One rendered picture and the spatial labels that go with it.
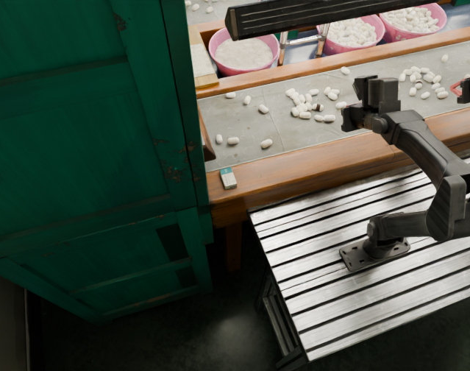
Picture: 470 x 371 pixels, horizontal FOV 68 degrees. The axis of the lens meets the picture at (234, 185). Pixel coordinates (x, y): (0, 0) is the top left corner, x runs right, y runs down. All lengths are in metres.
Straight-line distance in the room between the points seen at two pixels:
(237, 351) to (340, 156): 0.94
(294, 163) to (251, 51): 0.55
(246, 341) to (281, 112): 0.97
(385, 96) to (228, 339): 1.17
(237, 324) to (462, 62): 1.38
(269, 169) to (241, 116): 0.24
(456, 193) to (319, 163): 0.47
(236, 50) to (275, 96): 0.28
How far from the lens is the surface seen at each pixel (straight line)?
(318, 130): 1.18
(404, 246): 1.12
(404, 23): 1.72
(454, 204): 0.71
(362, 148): 1.14
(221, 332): 1.64
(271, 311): 1.33
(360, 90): 0.96
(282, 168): 1.04
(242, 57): 1.41
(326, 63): 1.38
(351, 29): 1.63
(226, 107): 1.22
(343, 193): 1.15
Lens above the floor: 1.62
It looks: 59 degrees down
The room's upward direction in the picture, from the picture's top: straight up
